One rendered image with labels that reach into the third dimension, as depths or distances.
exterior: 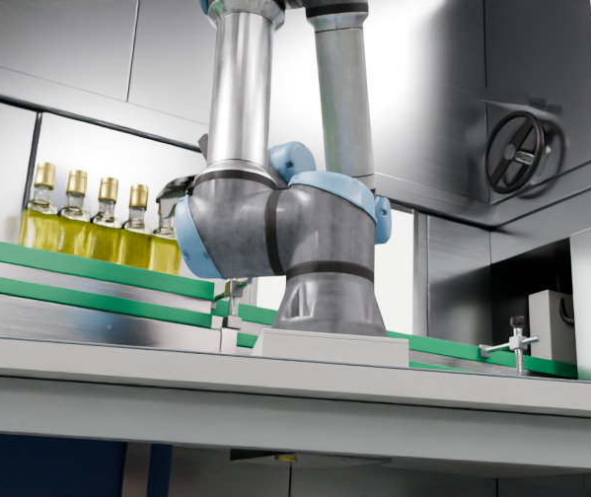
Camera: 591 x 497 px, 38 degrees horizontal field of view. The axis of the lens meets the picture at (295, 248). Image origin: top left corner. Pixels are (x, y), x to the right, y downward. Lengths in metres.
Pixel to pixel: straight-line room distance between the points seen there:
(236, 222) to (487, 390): 0.38
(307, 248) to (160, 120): 0.82
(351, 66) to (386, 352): 0.47
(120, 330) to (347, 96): 0.50
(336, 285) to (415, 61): 1.33
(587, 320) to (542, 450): 0.91
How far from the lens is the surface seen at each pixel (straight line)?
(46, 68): 1.85
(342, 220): 1.10
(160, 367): 0.98
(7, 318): 1.35
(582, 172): 2.09
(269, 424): 1.02
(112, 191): 1.60
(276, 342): 1.01
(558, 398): 1.08
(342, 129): 1.32
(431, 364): 1.82
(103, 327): 1.38
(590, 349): 1.97
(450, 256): 2.17
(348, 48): 1.32
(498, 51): 2.46
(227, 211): 1.14
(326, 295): 1.06
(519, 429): 1.10
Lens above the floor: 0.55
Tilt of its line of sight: 19 degrees up
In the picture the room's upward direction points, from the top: 3 degrees clockwise
